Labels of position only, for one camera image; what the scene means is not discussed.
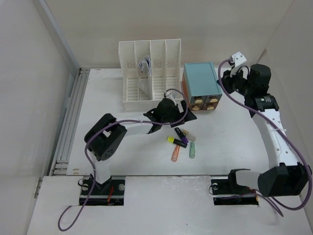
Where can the teal drawer box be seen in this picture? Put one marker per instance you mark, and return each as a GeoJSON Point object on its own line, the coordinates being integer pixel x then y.
{"type": "Point", "coordinates": [198, 81]}

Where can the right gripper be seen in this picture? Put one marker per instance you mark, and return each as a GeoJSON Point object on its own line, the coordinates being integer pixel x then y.
{"type": "Point", "coordinates": [227, 80]}

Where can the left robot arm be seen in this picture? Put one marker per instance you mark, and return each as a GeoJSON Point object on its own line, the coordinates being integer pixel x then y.
{"type": "Point", "coordinates": [104, 138]}

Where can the white eraser stick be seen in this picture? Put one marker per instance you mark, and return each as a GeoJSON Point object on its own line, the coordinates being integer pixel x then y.
{"type": "Point", "coordinates": [191, 137]}

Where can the white file organizer rack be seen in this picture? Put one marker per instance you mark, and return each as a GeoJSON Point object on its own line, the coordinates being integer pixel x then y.
{"type": "Point", "coordinates": [165, 57]}

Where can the yellow capped black highlighter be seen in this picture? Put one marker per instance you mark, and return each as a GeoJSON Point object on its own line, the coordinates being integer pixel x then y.
{"type": "Point", "coordinates": [176, 142]}

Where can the orange highlighter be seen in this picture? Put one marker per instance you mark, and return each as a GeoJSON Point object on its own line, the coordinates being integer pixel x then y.
{"type": "Point", "coordinates": [175, 154]}

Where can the green highlighter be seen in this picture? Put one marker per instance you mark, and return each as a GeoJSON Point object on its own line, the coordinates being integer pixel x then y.
{"type": "Point", "coordinates": [192, 150]}

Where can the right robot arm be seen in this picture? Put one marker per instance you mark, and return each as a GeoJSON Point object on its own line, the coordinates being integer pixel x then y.
{"type": "Point", "coordinates": [288, 173]}

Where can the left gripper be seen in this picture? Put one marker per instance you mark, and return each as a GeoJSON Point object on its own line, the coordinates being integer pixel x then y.
{"type": "Point", "coordinates": [189, 117]}

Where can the aluminium rail frame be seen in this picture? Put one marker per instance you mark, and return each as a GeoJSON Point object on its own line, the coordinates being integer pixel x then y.
{"type": "Point", "coordinates": [61, 155]}

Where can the purple capped black highlighter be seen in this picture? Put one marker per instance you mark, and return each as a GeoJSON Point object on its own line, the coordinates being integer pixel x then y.
{"type": "Point", "coordinates": [181, 135]}

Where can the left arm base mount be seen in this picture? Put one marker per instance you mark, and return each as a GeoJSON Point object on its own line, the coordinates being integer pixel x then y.
{"type": "Point", "coordinates": [111, 193]}

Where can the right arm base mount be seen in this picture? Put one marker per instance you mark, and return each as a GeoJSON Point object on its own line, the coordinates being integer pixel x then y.
{"type": "Point", "coordinates": [227, 192]}

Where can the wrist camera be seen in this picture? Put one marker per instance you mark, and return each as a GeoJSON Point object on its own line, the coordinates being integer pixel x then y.
{"type": "Point", "coordinates": [173, 95]}
{"type": "Point", "coordinates": [238, 60]}

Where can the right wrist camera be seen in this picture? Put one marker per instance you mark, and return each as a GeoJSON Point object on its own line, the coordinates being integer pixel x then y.
{"type": "Point", "coordinates": [238, 60]}

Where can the white Canon manual booklet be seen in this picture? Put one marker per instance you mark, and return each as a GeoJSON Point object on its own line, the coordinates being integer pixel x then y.
{"type": "Point", "coordinates": [146, 83]}

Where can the drawer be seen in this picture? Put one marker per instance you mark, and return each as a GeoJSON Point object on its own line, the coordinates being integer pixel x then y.
{"type": "Point", "coordinates": [214, 98]}

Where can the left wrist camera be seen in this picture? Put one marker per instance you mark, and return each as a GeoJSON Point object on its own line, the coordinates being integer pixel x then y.
{"type": "Point", "coordinates": [173, 95]}

